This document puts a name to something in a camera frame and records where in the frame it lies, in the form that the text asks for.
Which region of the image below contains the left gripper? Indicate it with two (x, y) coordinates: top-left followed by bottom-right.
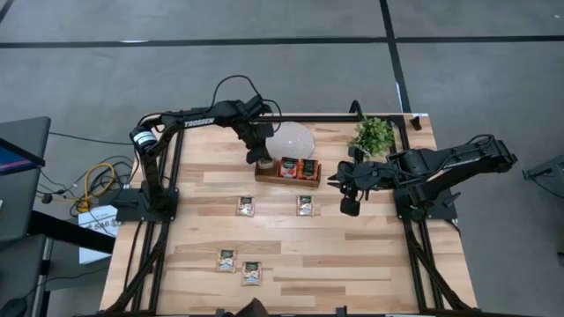
(241, 122), (276, 165)

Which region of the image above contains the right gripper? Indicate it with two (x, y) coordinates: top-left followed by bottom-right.
(326, 160), (376, 195)

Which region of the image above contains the red strawberry tea packet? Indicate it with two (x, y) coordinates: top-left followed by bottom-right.
(278, 156), (301, 180)

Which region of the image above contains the orange peach tea packet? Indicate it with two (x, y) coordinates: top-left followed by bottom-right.
(298, 158), (320, 181)

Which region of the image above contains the wooden tea box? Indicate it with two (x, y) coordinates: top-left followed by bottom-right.
(254, 156), (323, 189)

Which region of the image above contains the white woven round placemat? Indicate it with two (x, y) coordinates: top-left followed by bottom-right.
(266, 122), (316, 160)

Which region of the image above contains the green plant in white pot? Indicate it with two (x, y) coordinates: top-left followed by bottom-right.
(347, 116), (397, 159)

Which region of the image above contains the white cardboard box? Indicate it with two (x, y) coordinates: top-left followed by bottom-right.
(78, 204), (120, 265)

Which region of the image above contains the dark grey desk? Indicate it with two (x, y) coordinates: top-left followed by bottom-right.
(0, 115), (53, 243)

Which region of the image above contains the laptop with blue screen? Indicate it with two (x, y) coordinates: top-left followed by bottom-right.
(0, 140), (39, 176)

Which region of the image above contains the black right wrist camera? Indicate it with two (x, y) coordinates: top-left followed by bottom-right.
(339, 195), (363, 217)

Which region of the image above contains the black aluminium table frame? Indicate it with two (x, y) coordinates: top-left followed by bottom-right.
(105, 112), (475, 317)

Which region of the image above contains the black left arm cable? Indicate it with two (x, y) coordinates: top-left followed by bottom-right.
(211, 74), (283, 133)

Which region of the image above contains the black floor cable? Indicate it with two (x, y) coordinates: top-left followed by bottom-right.
(34, 129), (142, 217)

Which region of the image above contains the yellow floor cable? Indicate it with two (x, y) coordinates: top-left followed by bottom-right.
(74, 161), (118, 215)

